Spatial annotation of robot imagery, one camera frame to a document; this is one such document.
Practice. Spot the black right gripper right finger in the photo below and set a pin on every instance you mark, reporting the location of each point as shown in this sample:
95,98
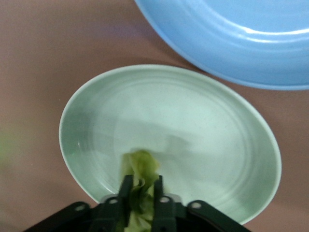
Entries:
164,212

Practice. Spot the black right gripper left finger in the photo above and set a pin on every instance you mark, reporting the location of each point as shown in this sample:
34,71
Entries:
113,212

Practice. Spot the pale green round plate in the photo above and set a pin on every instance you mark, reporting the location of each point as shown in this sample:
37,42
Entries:
193,133

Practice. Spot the brown table cover mat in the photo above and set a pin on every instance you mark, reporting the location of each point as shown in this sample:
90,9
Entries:
48,48

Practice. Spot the green lettuce leaf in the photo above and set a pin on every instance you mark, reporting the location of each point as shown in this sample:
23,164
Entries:
142,166

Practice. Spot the blue round plate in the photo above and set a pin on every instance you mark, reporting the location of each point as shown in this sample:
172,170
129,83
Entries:
217,36

